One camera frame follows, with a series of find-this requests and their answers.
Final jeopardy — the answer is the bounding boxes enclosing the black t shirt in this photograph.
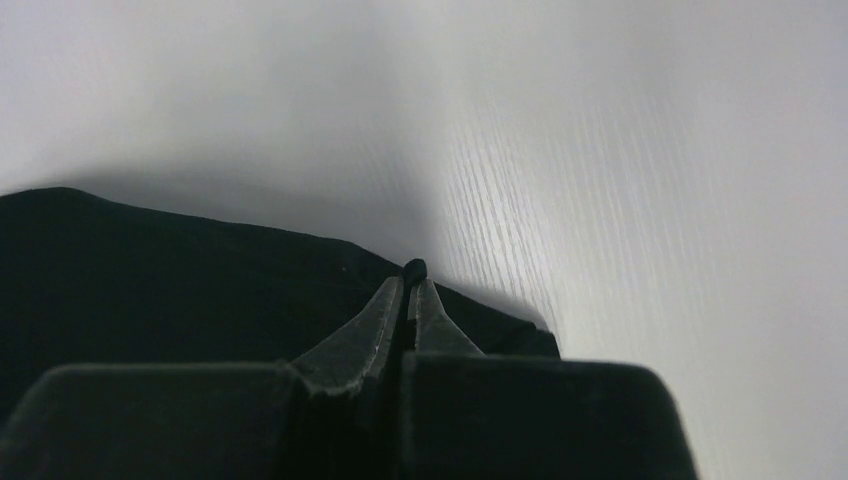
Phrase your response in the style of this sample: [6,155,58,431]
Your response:
[0,186,562,425]

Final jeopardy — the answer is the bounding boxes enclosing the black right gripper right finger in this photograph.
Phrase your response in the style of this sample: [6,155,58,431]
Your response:
[405,279,484,357]

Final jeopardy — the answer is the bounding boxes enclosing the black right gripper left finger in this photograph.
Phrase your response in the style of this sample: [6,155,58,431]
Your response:
[289,277,405,397]

